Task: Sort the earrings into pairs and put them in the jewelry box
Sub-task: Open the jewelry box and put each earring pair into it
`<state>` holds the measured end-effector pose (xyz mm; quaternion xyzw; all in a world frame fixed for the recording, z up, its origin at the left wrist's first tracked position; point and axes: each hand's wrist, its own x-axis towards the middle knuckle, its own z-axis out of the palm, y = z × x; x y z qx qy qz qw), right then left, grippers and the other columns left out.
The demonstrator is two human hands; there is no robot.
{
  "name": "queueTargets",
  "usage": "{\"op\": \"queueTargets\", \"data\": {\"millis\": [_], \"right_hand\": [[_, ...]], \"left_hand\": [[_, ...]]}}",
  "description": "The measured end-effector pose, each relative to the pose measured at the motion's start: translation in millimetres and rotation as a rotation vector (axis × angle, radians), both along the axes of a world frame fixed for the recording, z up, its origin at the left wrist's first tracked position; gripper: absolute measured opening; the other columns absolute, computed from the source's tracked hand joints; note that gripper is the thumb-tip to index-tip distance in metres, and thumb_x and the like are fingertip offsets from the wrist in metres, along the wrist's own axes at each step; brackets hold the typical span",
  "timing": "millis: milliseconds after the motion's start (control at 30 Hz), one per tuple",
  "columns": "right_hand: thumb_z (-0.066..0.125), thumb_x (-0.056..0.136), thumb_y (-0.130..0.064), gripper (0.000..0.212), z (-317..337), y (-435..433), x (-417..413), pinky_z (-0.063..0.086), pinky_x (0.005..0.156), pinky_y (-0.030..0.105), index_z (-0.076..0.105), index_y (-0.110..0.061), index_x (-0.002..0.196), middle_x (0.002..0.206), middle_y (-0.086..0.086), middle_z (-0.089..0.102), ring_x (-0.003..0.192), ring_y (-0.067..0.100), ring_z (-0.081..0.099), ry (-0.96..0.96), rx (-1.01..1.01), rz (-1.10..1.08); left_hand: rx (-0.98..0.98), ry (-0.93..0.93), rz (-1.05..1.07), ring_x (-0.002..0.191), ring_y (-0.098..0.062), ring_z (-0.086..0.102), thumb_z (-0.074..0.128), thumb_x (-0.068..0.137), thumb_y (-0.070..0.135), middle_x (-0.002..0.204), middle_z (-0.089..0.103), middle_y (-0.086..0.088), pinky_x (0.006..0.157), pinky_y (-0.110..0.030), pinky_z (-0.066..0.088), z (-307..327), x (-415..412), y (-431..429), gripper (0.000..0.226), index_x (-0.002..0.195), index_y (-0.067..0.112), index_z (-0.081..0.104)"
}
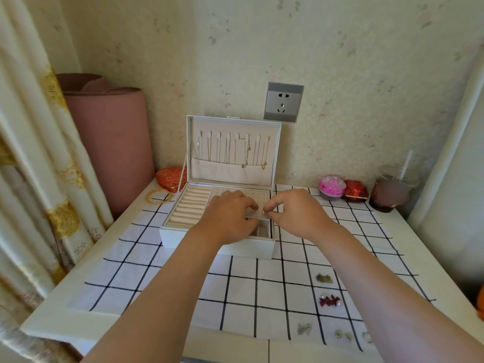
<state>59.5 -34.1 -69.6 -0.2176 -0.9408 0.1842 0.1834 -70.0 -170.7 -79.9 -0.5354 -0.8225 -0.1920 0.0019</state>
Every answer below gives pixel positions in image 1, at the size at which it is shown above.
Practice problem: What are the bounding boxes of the person's right hand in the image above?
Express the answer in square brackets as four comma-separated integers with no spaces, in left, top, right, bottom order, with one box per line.
[263,189,337,240]

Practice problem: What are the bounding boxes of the person's left hand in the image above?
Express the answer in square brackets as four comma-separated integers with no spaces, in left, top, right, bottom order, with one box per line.
[189,190,260,246]

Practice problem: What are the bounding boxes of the white wooden jewelry box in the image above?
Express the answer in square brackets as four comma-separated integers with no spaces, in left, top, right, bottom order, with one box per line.
[158,115,282,260]

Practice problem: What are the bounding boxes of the person's right forearm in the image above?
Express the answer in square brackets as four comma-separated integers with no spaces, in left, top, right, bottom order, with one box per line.
[317,219,484,363]

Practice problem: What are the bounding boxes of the person's left forearm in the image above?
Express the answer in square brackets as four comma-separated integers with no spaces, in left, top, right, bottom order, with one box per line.
[81,228,227,363]

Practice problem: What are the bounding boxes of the pink round trinket box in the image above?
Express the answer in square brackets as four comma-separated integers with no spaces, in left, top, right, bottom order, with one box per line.
[318,174,347,201]

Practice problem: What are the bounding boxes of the red faceted gift box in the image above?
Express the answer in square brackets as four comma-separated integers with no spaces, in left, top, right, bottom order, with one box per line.
[343,180,370,202]

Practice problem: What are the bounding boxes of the red heart-shaped box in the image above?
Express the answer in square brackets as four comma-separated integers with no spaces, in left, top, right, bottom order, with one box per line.
[155,166,188,193]

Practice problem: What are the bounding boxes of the white black-grid table cloth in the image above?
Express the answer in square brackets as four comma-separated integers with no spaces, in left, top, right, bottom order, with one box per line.
[68,184,436,352]

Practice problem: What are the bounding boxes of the thin gold bangle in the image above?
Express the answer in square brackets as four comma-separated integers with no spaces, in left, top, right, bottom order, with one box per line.
[145,189,174,205]

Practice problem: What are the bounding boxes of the clear plastic drink cup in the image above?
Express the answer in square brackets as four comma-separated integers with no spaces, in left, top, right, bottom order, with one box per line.
[369,166,418,213]

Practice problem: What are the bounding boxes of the white drinking straw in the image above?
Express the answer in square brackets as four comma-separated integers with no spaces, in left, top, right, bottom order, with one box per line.
[399,149,413,178]

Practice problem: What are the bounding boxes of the pink rolled mat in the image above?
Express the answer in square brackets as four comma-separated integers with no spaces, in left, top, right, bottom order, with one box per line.
[55,73,156,220]

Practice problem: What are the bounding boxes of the white padded headboard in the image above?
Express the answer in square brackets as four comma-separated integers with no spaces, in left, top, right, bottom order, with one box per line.
[407,45,484,288]

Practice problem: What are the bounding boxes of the cream gold floral curtain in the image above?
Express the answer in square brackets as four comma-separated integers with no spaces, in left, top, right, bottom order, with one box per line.
[0,0,114,363]

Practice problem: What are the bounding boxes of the row of thin chain necklaces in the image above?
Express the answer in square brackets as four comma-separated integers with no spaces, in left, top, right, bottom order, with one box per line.
[196,131,271,170]

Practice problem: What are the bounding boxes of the grey wall socket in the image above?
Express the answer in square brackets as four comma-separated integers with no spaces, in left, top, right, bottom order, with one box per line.
[263,82,305,123]

